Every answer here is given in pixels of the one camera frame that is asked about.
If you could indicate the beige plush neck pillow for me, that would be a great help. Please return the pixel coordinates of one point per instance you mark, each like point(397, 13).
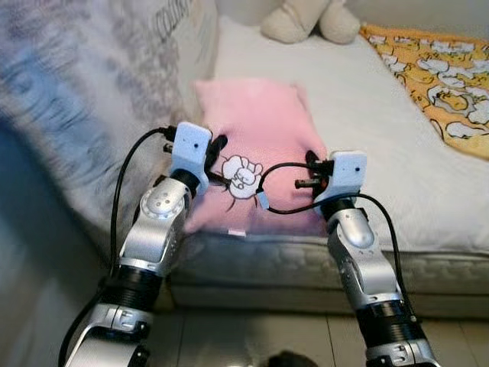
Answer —
point(306, 21)

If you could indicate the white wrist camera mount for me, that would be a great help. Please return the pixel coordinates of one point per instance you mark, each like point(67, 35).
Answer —
point(189, 153)
point(344, 174)

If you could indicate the yellow egg cartoon blanket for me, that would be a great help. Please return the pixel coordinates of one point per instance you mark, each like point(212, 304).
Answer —
point(443, 84)

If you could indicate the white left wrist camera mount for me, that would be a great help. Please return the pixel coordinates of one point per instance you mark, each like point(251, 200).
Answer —
point(189, 153)

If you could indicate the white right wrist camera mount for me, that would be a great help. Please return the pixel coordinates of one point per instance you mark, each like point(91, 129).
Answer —
point(344, 174)

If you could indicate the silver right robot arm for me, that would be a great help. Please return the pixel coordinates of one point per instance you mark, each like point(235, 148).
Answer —
point(367, 267)

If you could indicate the pink pillow with fist print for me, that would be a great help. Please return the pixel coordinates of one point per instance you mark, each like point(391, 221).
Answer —
point(260, 122)

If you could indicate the white quilted mattress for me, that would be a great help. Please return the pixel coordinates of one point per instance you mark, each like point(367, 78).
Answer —
point(397, 199)

